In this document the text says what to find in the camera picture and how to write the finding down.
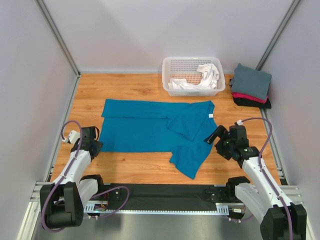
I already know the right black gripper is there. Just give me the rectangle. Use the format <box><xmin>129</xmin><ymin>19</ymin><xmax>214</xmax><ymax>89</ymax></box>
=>
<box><xmin>203</xmin><ymin>126</ymin><xmax>234</xmax><ymax>161</ymax></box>

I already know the blue t shirt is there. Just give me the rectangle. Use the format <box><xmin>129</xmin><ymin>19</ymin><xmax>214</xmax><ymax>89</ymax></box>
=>
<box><xmin>99</xmin><ymin>99</ymin><xmax>218</xmax><ymax>179</ymax></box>

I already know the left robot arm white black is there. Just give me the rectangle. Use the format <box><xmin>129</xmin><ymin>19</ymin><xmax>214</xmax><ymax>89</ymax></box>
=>
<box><xmin>39</xmin><ymin>126</ymin><xmax>106</xmax><ymax>232</ymax></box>

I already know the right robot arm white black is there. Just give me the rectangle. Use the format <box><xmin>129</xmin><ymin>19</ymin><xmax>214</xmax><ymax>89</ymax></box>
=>
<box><xmin>204</xmin><ymin>125</ymin><xmax>307</xmax><ymax>240</ymax></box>

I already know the black folded t shirt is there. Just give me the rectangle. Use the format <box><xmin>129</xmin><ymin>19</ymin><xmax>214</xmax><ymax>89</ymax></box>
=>
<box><xmin>233</xmin><ymin>97</ymin><xmax>272</xmax><ymax>109</ymax></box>

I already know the pink folded t shirt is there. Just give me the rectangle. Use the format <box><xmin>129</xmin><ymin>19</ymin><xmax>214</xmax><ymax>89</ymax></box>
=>
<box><xmin>231</xmin><ymin>92</ymin><xmax>268</xmax><ymax>104</ymax></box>

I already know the white t shirt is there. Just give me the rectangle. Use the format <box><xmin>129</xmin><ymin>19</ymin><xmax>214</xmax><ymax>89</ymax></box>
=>
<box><xmin>168</xmin><ymin>63</ymin><xmax>220</xmax><ymax>91</ymax></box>

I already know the grey folded t shirt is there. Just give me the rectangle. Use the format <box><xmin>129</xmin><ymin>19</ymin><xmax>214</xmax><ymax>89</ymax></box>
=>
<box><xmin>229</xmin><ymin>63</ymin><xmax>272</xmax><ymax>100</ymax></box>

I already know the white plastic basket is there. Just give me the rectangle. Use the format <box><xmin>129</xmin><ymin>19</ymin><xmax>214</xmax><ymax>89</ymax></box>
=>
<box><xmin>162</xmin><ymin>57</ymin><xmax>226</xmax><ymax>97</ymax></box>

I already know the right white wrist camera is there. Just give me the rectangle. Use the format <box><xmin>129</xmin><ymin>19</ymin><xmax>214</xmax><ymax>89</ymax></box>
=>
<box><xmin>235</xmin><ymin>120</ymin><xmax>244</xmax><ymax>126</ymax></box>

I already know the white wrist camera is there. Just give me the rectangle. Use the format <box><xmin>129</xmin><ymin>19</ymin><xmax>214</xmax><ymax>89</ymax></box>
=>
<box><xmin>62</xmin><ymin>130</ymin><xmax>81</xmax><ymax>144</ymax></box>
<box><xmin>235</xmin><ymin>120</ymin><xmax>244</xmax><ymax>126</ymax></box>

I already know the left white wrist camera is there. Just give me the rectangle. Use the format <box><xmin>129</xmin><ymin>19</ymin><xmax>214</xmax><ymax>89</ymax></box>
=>
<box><xmin>62</xmin><ymin>130</ymin><xmax>81</xmax><ymax>144</ymax></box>

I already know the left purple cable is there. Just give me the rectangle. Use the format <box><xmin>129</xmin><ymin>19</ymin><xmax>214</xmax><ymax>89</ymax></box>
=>
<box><xmin>40</xmin><ymin>120</ymin><xmax>83</xmax><ymax>233</ymax></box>

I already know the purple cable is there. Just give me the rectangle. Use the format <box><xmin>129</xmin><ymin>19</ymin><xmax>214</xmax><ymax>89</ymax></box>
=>
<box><xmin>236</xmin><ymin>116</ymin><xmax>295</xmax><ymax>240</ymax></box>
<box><xmin>40</xmin><ymin>120</ymin><xmax>83</xmax><ymax>233</ymax></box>

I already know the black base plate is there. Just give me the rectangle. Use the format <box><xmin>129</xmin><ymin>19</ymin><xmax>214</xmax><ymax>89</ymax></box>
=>
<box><xmin>99</xmin><ymin>183</ymin><xmax>247</xmax><ymax>211</ymax></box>

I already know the grey slotted cable duct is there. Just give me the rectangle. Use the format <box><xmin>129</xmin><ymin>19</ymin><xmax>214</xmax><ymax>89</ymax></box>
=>
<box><xmin>84</xmin><ymin>201</ymin><xmax>247</xmax><ymax>216</ymax></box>

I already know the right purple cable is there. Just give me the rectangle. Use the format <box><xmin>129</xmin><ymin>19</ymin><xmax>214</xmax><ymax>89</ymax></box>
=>
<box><xmin>236</xmin><ymin>116</ymin><xmax>295</xmax><ymax>240</ymax></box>

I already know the left aluminium frame post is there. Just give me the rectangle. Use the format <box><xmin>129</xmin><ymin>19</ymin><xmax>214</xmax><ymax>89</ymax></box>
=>
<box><xmin>35</xmin><ymin>0</ymin><xmax>81</xmax><ymax>77</ymax></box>

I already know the aluminium frame post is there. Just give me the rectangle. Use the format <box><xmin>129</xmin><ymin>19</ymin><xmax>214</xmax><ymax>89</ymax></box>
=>
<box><xmin>35</xmin><ymin>0</ymin><xmax>81</xmax><ymax>77</ymax></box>
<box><xmin>255</xmin><ymin>0</ymin><xmax>303</xmax><ymax>71</ymax></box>

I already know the right aluminium frame post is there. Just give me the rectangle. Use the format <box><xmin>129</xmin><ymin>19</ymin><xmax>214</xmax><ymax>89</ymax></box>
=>
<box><xmin>255</xmin><ymin>0</ymin><xmax>303</xmax><ymax>71</ymax></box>

